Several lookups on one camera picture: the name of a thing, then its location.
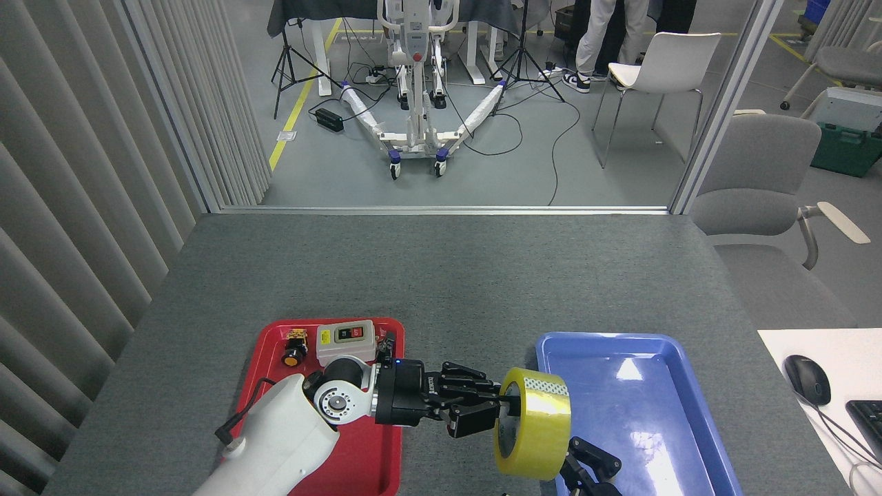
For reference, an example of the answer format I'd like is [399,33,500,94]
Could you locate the white stand on wheels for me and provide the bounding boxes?
[340,0,507,180]

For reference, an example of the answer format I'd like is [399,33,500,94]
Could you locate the blue plastic tray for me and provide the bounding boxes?
[536,332,743,496]

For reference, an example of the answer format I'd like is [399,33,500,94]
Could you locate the grey vertical blinds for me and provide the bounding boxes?
[0,0,273,496]

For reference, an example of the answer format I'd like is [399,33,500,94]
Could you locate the person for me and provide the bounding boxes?
[562,0,695,94]

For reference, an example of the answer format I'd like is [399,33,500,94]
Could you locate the red plastic tray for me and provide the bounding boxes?
[231,318,405,496]

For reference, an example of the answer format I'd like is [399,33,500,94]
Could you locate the white box on bin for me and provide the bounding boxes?
[803,87,882,133]

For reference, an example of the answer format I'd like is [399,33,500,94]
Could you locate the silver post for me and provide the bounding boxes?
[670,0,786,214]

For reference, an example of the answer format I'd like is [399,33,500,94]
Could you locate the black computer mouse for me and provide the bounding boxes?
[784,355,832,406]

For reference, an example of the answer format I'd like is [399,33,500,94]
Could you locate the grey chair on casters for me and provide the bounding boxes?
[780,43,882,111]

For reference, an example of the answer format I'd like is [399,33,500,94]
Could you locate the grey two-button switch box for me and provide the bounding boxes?
[316,320,377,367]

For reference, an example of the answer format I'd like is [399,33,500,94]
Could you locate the white chair with metal legs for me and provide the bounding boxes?
[593,32,722,169]

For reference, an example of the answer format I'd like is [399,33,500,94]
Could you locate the black orange push button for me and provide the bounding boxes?
[281,329,309,368]

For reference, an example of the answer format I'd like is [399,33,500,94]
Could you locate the black tripod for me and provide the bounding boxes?
[271,0,343,120]
[491,0,566,104]

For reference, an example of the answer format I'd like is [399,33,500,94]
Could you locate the yellow tape roll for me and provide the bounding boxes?
[493,367,572,482]

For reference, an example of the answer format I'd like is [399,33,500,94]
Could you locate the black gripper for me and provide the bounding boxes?
[376,359,623,496]

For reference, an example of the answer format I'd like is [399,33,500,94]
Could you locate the green plastic bin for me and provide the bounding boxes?
[810,123,882,178]

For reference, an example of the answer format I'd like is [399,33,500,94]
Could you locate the grey office chair with armrest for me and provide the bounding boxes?
[689,110,872,330]

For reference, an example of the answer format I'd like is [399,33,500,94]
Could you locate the black keyboard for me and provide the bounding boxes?
[845,400,882,462]

